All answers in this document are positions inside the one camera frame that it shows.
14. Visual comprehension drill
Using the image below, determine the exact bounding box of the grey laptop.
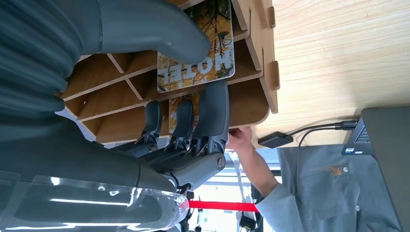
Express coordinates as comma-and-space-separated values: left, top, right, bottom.
341, 106, 410, 232

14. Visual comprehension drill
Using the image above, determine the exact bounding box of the thin black laptop cable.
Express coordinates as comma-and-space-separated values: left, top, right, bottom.
298, 126, 345, 150

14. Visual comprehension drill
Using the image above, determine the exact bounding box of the person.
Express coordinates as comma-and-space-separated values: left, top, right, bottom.
225, 126, 404, 232

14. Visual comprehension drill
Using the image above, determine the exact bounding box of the red barrier belt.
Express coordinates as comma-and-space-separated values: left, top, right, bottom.
188, 200, 260, 213

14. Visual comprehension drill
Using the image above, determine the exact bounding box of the wooden slotted card organizer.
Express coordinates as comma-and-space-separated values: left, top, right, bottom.
54, 0, 280, 145

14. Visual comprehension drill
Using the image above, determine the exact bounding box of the black usb hub cable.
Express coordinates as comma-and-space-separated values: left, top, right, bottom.
286, 120, 358, 137

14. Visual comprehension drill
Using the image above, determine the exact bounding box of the small black usb hub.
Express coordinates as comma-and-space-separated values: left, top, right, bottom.
258, 131, 294, 149

